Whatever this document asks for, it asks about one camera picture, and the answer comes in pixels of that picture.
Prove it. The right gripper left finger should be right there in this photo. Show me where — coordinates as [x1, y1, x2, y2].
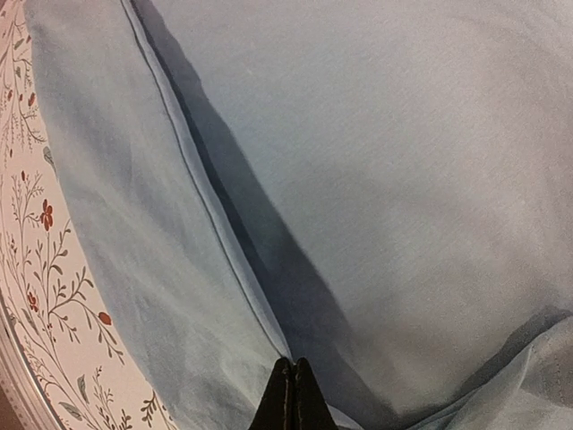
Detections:
[252, 358, 295, 430]

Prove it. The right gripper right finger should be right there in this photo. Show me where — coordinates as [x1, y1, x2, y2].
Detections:
[293, 357, 336, 430]

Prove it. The light blue shirt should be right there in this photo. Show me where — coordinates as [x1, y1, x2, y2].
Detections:
[24, 1, 572, 429]

